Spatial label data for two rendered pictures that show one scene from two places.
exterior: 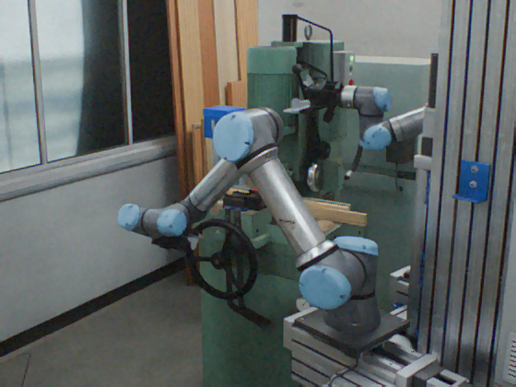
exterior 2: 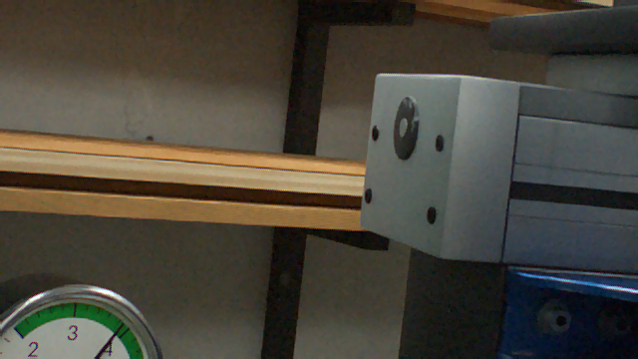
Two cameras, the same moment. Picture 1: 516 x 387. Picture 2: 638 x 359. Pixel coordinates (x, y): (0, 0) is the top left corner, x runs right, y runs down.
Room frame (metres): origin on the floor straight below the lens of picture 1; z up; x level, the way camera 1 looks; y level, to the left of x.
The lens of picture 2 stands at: (1.77, 0.17, 0.75)
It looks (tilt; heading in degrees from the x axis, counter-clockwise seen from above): 3 degrees down; 296
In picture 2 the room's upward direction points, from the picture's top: 6 degrees clockwise
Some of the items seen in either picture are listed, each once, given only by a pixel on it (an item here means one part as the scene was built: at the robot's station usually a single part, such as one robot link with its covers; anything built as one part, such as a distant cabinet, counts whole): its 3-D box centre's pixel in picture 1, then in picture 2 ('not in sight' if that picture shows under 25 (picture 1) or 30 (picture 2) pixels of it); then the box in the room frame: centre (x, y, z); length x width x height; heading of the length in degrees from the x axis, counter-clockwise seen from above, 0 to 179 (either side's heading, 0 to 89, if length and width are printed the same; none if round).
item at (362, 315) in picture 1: (353, 302); not in sight; (1.57, -0.25, 0.87); 0.15 x 0.15 x 0.10
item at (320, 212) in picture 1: (293, 207); not in sight; (2.28, -0.13, 0.92); 0.58 x 0.02 x 0.04; 59
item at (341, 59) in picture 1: (343, 72); not in sight; (2.53, -0.33, 1.40); 0.10 x 0.06 x 0.16; 149
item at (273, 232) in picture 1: (257, 224); not in sight; (2.24, 0.00, 0.87); 0.61 x 0.30 x 0.06; 59
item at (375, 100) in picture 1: (372, 99); not in sight; (2.04, -0.37, 1.35); 0.11 x 0.08 x 0.09; 59
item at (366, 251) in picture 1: (353, 263); not in sight; (1.56, -0.25, 0.98); 0.13 x 0.12 x 0.14; 148
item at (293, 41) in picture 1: (289, 37); not in sight; (2.45, -0.12, 1.54); 0.08 x 0.08 x 0.17; 59
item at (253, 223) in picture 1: (245, 218); not in sight; (2.16, 0.04, 0.92); 0.15 x 0.13 x 0.09; 59
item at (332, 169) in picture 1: (330, 173); not in sight; (2.41, -0.28, 1.02); 0.09 x 0.07 x 0.12; 59
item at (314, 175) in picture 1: (316, 175); not in sight; (2.38, -0.22, 1.02); 0.12 x 0.03 x 0.12; 149
